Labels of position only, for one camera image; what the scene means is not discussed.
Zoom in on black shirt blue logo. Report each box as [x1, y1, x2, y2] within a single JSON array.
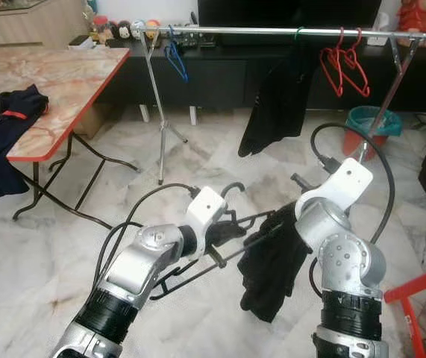
[[237, 201, 312, 324]]

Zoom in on blue plastic hanger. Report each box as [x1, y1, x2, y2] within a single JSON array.
[[162, 26, 189, 83]]

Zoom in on black shirt yellow logo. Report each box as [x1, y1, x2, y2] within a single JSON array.
[[237, 45, 319, 157]]

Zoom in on orange bin teal bag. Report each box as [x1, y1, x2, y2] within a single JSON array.
[[343, 106, 404, 159]]

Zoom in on black TV console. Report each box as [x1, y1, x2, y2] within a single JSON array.
[[86, 34, 426, 124]]

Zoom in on red plastic stool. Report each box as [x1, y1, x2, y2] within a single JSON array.
[[383, 261, 426, 358]]

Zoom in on pink white tissue box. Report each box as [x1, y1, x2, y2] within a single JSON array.
[[367, 31, 389, 47]]

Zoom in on steel clothes rack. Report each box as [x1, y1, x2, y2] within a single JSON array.
[[131, 26, 426, 186]]

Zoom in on black television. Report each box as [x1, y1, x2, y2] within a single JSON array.
[[198, 0, 383, 29]]

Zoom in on red deity statue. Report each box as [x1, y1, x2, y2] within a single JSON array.
[[397, 0, 426, 48]]

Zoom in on marble top folding table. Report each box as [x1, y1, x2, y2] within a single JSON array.
[[0, 45, 142, 230]]

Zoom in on small white box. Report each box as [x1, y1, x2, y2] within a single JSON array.
[[69, 35, 95, 50]]

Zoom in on navy blue shirt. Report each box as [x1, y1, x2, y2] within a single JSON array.
[[0, 84, 51, 206]]

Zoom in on red lid jar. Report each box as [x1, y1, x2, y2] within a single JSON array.
[[92, 15, 109, 42]]

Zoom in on light wooden cabinet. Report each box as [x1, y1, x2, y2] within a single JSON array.
[[0, 0, 90, 49]]

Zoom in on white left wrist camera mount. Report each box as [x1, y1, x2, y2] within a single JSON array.
[[183, 186, 225, 241]]

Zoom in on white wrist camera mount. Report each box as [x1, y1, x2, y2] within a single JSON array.
[[183, 186, 225, 241], [295, 160, 374, 224]]

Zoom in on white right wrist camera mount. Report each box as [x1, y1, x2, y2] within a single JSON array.
[[295, 160, 374, 224]]

